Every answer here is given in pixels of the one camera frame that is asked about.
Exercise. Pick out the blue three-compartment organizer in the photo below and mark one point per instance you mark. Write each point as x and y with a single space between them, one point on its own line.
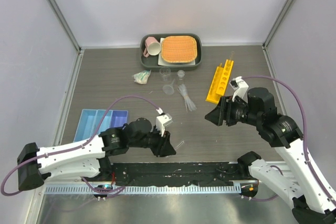
90 119

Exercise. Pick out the dark green plastic tray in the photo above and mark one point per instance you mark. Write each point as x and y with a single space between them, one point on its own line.
154 63

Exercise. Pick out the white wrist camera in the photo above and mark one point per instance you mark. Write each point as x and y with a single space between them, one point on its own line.
240 87
162 121

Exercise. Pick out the pink ceramic mug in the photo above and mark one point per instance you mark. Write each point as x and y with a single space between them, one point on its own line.
152 47

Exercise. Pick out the yellow test tube rack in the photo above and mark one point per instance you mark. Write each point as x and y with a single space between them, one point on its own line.
219 82

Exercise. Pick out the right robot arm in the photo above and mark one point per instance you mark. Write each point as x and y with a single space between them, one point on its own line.
311 199

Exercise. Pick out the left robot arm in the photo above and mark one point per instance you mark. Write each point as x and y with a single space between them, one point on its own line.
90 158

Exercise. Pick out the white slotted cable duct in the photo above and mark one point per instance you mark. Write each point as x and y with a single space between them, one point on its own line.
78 189

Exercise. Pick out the clear plastic funnel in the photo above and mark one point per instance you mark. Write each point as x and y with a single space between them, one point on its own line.
168 87

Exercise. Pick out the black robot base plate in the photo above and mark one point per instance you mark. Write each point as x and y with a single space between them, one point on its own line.
173 174

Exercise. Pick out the bundle of plastic pipettes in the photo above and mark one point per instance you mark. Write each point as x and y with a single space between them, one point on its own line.
189 104

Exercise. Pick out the crumpled plastic glove packet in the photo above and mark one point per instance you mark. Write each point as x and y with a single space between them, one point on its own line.
142 77

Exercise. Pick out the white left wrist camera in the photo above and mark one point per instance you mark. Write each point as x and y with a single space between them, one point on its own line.
162 121

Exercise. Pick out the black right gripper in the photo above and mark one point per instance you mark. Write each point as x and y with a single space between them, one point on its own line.
223 111

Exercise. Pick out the clear glass beaker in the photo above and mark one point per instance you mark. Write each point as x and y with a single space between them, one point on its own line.
165 73

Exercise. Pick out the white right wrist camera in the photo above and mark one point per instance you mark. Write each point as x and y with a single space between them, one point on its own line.
240 87

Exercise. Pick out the orange woven basket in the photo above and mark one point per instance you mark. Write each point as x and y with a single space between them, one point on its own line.
179 49

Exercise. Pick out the clear glass stoppered bottle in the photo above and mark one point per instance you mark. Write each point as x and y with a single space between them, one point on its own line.
181 74

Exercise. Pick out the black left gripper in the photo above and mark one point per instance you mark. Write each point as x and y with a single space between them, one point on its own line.
165 148

